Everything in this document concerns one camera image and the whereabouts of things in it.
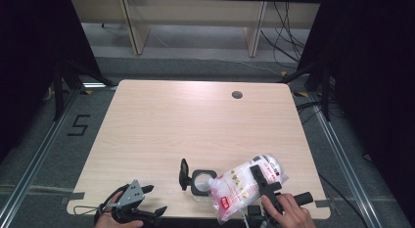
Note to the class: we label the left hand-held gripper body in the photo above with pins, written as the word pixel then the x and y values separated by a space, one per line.
pixel 132 192

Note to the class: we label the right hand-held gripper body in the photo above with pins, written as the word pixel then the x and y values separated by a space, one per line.
pixel 272 188

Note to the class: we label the red and white spout pouch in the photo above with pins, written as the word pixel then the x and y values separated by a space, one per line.
pixel 238 185

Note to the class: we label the clear jar with black lid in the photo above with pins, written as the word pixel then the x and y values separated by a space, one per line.
pixel 184 172

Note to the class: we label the person's right hand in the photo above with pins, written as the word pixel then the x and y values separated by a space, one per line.
pixel 293 216

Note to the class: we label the person's left hand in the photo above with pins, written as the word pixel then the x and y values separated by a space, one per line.
pixel 104 221

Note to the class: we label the grey tape strip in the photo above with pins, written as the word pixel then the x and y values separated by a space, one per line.
pixel 75 197
pixel 323 203

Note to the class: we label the grey table grommet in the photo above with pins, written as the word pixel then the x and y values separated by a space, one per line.
pixel 237 94

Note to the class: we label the yellow tape piece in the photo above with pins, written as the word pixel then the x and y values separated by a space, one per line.
pixel 86 92
pixel 284 73
pixel 301 94

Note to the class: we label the pale floor strip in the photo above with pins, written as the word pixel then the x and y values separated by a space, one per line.
pixel 32 189

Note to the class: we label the black metal stand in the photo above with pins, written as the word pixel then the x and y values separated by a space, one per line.
pixel 325 91
pixel 58 91

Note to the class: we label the black curtain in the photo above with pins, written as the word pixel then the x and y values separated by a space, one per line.
pixel 375 91
pixel 29 58

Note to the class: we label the aluminium floor rail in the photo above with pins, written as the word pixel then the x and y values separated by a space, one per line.
pixel 345 169
pixel 36 162

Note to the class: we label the short aluminium rail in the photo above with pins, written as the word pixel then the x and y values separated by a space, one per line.
pixel 96 85

